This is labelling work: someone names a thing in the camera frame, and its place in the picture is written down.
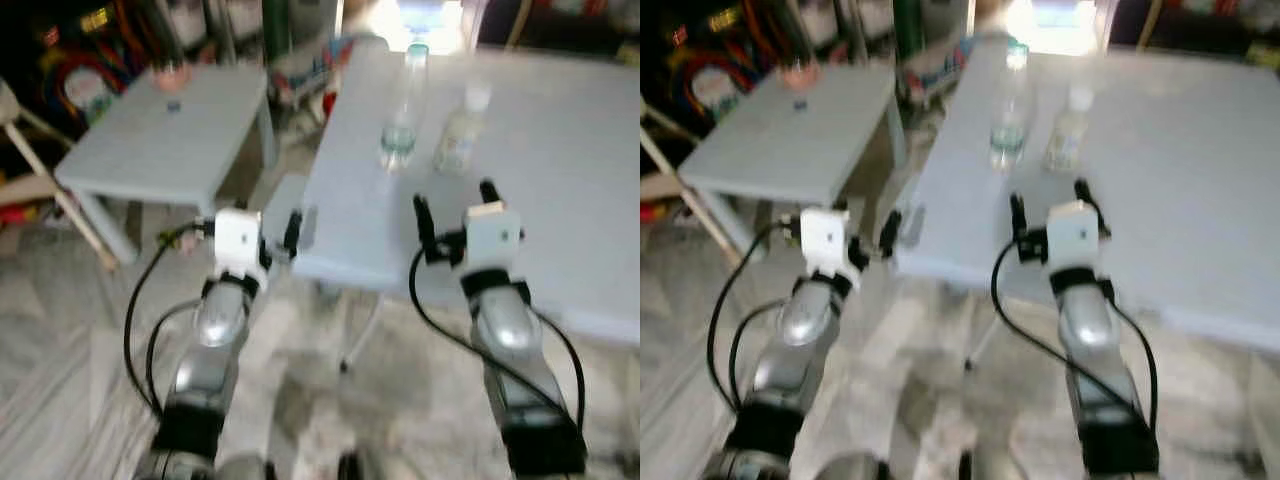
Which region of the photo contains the pink cup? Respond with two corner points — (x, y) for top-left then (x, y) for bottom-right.
(780, 58), (821, 93)
(150, 58), (193, 94)

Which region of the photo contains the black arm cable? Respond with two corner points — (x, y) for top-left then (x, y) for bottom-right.
(1110, 300), (1161, 421)
(530, 308), (587, 431)
(989, 240), (1141, 411)
(729, 300), (786, 401)
(706, 222), (801, 413)
(146, 300), (201, 401)
(123, 222), (216, 416)
(408, 245), (561, 413)

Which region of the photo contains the printed carton box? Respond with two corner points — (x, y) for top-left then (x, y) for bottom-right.
(900, 40), (976, 101)
(270, 40), (356, 106)

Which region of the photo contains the wooden chair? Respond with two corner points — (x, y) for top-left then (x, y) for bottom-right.
(0, 80), (116, 271)
(640, 100), (746, 271)

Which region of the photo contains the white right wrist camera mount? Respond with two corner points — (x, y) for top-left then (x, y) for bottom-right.
(1046, 200), (1103, 269)
(464, 202), (525, 271)

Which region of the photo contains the large white table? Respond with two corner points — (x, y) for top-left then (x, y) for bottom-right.
(893, 40), (1280, 373)
(290, 38), (641, 373)

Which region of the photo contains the dark green bottle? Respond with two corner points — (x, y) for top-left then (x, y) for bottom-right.
(262, 0), (291, 56)
(893, 0), (923, 59)

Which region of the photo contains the small bottle with white cap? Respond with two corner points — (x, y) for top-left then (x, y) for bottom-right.
(434, 84), (493, 175)
(1043, 84), (1096, 173)

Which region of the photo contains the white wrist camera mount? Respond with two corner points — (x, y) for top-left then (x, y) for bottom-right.
(800, 207), (853, 281)
(212, 207), (265, 279)
(1046, 200), (1103, 269)
(464, 202), (525, 271)

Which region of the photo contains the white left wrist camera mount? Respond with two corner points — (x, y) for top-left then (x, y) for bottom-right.
(212, 207), (265, 279)
(800, 207), (853, 281)

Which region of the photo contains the small white table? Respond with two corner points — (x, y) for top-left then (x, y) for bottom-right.
(678, 62), (906, 266)
(55, 62), (279, 263)

